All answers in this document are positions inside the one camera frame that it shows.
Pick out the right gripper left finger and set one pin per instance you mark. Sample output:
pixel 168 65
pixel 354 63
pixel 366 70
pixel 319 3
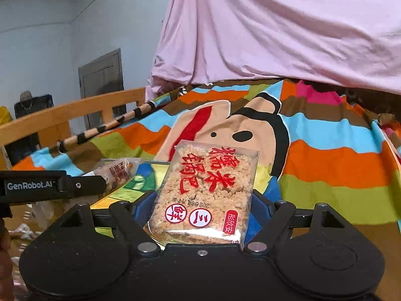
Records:
pixel 130 218

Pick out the pink draped sheet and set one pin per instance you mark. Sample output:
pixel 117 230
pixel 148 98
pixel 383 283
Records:
pixel 350 43

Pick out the person left hand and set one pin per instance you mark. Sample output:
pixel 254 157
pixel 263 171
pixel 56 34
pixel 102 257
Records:
pixel 6 266

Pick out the nut bar clear wrapper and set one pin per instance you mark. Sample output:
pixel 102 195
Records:
pixel 116 172

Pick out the yellow bag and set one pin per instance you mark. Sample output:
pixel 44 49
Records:
pixel 5 116

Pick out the beige hat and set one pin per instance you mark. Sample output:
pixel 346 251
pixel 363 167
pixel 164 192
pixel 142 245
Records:
pixel 25 96

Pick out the wooden bed rail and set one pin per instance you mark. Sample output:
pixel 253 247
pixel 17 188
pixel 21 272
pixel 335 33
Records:
pixel 52 124

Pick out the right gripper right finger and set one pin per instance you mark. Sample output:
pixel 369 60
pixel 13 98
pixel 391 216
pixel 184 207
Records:
pixel 276 216

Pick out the metal tray with dinosaur drawing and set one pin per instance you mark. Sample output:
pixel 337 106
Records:
pixel 149 176

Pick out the rice cracker packet red text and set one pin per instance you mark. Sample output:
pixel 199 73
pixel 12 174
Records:
pixel 205 196

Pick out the colourful cartoon monkey blanket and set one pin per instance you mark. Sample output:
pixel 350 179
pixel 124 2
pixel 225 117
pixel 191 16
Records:
pixel 316 143

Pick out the grey door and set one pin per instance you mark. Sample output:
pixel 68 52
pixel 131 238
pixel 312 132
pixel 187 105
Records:
pixel 101 76

